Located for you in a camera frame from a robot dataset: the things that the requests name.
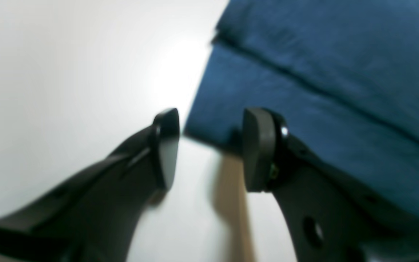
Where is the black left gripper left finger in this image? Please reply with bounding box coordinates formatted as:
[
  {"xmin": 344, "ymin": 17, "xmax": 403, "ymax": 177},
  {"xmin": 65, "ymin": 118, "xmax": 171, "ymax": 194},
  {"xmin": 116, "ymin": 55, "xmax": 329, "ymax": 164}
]
[{"xmin": 0, "ymin": 108, "xmax": 180, "ymax": 262}]

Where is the dark blue T-shirt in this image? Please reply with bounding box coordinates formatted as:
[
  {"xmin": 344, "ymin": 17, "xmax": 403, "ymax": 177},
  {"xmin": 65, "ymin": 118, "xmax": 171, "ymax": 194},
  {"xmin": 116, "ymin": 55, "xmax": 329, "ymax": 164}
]
[{"xmin": 185, "ymin": 0, "xmax": 419, "ymax": 217}]

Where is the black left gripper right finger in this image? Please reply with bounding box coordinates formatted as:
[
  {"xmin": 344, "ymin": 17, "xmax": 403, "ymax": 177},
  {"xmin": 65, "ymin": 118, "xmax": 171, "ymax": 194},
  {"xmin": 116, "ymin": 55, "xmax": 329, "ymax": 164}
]
[{"xmin": 242, "ymin": 107, "xmax": 419, "ymax": 262}]

